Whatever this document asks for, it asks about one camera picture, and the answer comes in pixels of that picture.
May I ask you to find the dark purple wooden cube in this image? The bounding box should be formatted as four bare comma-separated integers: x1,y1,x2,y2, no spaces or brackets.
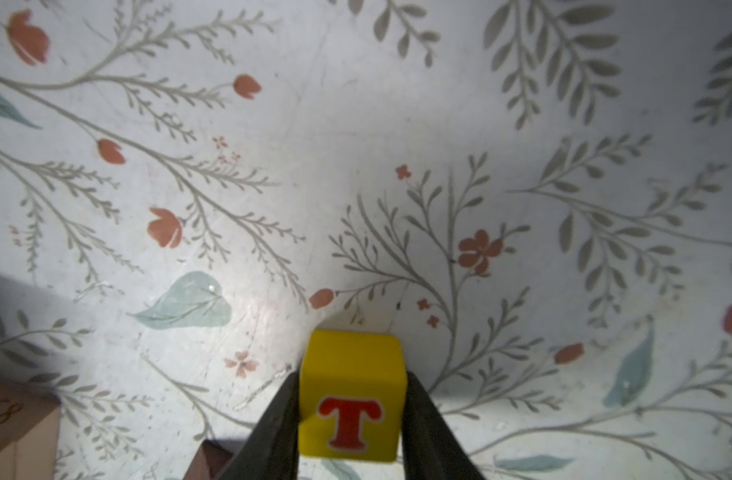
183,440,233,480

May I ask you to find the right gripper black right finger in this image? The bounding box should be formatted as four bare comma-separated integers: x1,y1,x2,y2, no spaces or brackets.
401,372,485,480

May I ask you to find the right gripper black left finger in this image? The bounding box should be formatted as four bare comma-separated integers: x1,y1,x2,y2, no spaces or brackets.
216,372,300,480

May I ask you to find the yellow letter T cube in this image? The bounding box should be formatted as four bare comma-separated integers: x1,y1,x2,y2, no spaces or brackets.
298,330,408,463

